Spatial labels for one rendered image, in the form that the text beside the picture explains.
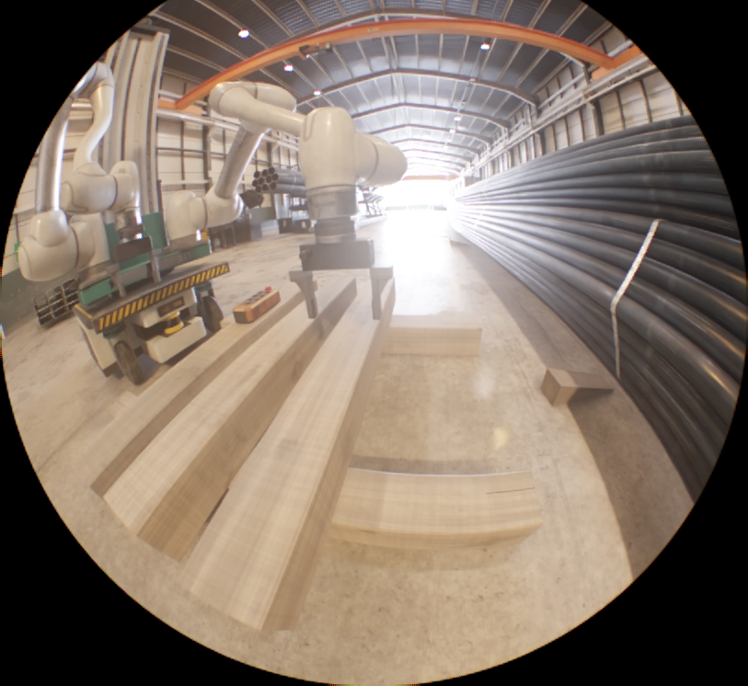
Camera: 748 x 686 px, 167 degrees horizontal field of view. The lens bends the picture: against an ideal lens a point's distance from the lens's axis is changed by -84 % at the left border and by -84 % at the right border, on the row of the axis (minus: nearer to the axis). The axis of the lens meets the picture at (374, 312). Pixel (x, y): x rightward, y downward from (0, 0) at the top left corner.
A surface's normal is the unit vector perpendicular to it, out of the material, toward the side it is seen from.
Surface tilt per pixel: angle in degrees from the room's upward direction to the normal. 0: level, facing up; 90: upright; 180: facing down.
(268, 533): 0
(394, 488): 0
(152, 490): 0
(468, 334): 90
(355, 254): 90
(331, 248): 90
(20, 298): 90
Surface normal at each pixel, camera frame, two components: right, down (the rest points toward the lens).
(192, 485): 0.98, 0.02
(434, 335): -0.18, 0.39
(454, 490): -0.07, -0.92
